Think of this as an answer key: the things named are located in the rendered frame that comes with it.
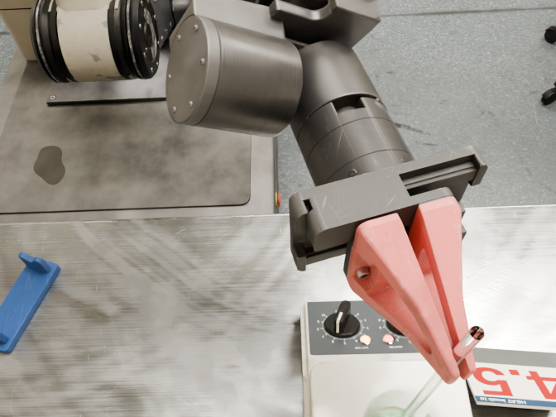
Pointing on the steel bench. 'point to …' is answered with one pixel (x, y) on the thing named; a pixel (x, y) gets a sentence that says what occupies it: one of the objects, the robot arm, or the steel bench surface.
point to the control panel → (318, 342)
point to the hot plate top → (386, 371)
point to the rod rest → (25, 299)
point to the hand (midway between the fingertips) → (452, 361)
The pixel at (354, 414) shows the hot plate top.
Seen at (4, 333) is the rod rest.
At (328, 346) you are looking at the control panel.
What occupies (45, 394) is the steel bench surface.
